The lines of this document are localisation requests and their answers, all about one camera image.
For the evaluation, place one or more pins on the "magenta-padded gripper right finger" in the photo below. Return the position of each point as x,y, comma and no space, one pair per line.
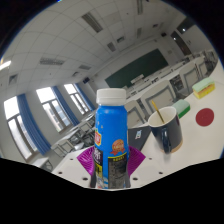
136,160

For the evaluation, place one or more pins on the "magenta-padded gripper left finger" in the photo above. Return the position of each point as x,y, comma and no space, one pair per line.
85,161

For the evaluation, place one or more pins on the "blue drink bottle white cap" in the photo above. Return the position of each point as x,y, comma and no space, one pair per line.
111,133

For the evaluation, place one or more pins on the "group of classroom desks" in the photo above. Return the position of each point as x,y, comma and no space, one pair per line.
66,141

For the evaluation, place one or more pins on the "dark blue mug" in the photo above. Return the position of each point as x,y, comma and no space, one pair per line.
168,133

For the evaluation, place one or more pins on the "wooden stir stick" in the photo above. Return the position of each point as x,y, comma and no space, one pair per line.
156,110

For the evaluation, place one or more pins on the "blue curtain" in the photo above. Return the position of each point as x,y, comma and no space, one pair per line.
65,105
85,96
33,125

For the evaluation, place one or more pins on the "large classroom window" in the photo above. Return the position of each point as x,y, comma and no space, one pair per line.
16,130
53,108
76,96

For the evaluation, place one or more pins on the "group of classroom chairs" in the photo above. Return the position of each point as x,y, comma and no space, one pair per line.
160,96

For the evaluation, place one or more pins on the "flat round red coaster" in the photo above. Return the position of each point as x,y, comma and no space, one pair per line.
204,117

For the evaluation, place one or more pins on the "green chalkboard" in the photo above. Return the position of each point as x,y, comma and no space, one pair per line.
136,68

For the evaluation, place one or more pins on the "yellow sponge with green top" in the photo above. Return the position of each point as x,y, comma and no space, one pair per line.
204,88

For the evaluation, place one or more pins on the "dark classroom door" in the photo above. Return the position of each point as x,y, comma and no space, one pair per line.
181,43

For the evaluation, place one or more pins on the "group of ceiling lights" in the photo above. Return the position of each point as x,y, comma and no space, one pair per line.
91,21

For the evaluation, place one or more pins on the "black wall speaker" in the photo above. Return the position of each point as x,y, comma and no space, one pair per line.
86,80
163,34

